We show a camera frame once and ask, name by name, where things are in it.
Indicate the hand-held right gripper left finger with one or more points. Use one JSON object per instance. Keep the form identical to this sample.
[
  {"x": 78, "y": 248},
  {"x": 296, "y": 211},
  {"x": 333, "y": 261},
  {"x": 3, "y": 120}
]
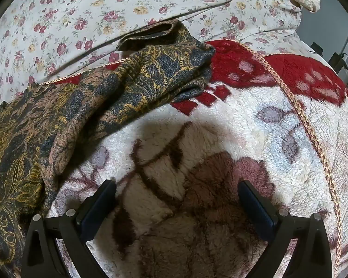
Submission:
[{"x": 98, "y": 210}]

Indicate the black power adapter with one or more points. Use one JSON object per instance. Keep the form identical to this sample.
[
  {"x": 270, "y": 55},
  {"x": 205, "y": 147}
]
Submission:
[{"x": 339, "y": 61}]

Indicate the floral print bedsheet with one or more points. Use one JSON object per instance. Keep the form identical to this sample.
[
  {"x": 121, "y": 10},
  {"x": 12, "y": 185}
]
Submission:
[{"x": 104, "y": 5}]

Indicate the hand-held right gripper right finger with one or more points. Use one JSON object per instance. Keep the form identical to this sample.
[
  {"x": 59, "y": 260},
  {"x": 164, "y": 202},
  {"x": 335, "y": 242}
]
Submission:
[{"x": 255, "y": 208}]

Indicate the small black box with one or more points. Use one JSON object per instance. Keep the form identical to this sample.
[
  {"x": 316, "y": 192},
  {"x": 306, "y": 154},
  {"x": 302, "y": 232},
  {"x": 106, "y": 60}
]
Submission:
[{"x": 316, "y": 48}]

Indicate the dark floral patterned garment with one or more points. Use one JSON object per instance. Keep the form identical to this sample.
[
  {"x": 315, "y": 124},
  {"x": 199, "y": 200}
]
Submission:
[{"x": 75, "y": 115}]

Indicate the red and white fleece blanket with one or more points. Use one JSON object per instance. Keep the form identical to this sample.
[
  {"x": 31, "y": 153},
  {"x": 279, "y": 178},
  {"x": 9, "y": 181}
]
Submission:
[{"x": 235, "y": 127}]

